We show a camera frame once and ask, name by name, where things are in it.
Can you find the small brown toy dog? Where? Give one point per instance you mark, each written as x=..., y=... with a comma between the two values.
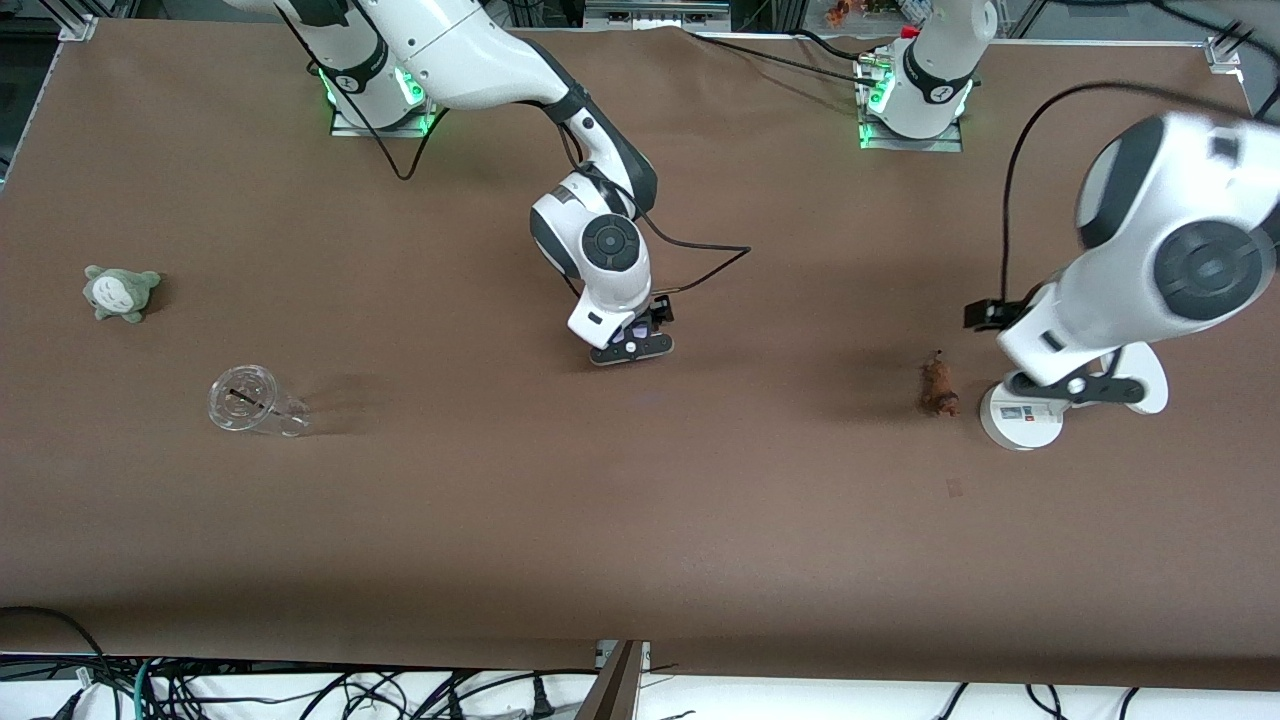
x=940, y=395

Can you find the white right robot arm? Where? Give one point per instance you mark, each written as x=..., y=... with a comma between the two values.
x=470, y=60

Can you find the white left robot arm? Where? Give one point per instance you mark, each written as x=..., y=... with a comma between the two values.
x=1150, y=230

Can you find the brown table cover sheet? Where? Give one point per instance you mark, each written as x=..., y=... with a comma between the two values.
x=640, y=520

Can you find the small orange toy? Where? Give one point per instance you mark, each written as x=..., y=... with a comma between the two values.
x=838, y=12

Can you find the brown wooden beam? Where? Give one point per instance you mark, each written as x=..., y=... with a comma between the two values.
x=610, y=695

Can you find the black power plug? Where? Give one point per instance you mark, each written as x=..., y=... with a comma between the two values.
x=542, y=700

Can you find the clear plastic cup with lid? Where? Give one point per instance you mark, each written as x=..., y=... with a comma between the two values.
x=240, y=398

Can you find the grey green Totoro plush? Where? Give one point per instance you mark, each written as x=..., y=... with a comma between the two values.
x=120, y=292

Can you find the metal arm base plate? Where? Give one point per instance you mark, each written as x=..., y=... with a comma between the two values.
x=940, y=145
x=400, y=128

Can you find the grey aluminium frame bar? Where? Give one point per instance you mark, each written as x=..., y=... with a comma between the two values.
x=650, y=12

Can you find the small metal bracket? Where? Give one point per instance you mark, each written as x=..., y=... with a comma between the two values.
x=603, y=652

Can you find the metal corner bracket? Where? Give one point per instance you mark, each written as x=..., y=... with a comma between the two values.
x=1225, y=52
x=78, y=28

